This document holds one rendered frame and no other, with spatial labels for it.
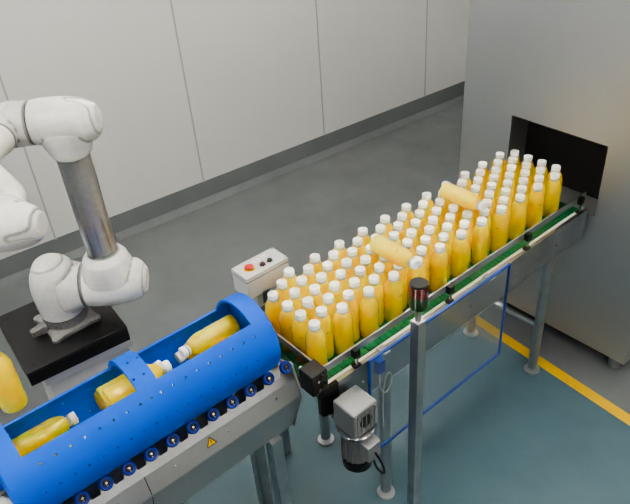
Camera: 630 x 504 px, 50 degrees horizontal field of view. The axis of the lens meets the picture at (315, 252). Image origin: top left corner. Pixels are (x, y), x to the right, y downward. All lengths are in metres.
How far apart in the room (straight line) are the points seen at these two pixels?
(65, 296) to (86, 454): 0.63
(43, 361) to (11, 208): 0.95
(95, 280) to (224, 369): 0.55
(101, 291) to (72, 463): 0.63
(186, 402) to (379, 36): 4.29
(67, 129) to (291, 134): 3.63
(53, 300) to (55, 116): 0.68
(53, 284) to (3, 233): 0.81
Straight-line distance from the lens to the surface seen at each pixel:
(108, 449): 2.06
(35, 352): 2.55
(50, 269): 2.43
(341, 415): 2.40
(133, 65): 4.76
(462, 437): 3.42
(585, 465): 3.43
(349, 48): 5.70
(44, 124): 2.10
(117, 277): 2.37
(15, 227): 1.64
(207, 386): 2.13
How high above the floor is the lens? 2.62
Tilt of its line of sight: 35 degrees down
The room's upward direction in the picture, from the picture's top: 5 degrees counter-clockwise
